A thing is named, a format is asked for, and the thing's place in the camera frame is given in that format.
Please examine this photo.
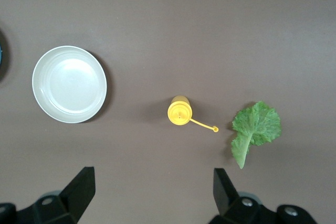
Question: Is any beige round plate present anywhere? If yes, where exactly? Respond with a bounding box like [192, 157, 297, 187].
[31, 45, 108, 124]

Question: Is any yellow mustard squeeze bottle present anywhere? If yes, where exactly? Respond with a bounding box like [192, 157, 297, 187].
[167, 95, 219, 133]

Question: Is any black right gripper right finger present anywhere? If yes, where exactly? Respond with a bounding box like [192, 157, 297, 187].
[208, 167, 320, 224]

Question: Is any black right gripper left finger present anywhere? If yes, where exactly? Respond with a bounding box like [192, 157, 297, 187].
[0, 166, 96, 224]

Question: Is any green lettuce leaf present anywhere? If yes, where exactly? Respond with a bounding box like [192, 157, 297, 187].
[230, 100, 282, 170]

